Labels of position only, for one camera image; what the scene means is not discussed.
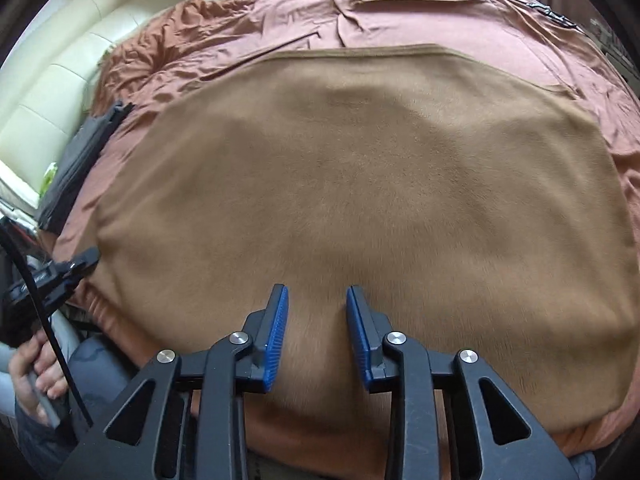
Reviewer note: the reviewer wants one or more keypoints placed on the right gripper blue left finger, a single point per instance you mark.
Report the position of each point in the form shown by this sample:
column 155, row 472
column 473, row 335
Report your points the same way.
column 261, row 341

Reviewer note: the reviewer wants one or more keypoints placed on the rust orange bed blanket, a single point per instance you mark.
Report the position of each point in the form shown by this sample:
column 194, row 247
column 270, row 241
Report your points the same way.
column 199, row 41

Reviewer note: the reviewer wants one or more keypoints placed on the person left hand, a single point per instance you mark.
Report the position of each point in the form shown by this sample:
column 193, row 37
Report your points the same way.
column 35, row 371

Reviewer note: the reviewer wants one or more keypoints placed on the brown printed t-shirt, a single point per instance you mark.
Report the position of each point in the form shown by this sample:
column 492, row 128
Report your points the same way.
column 474, row 208

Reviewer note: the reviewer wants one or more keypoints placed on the folded grey clothes stack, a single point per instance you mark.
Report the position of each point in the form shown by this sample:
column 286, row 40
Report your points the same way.
column 77, row 160

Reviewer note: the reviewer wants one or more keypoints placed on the cream padded headboard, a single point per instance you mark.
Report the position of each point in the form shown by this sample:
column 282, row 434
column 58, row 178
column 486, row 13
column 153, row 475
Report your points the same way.
column 45, row 80

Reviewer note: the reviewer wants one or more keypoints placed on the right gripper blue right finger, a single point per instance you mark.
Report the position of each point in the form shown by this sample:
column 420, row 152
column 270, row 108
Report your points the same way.
column 367, row 329

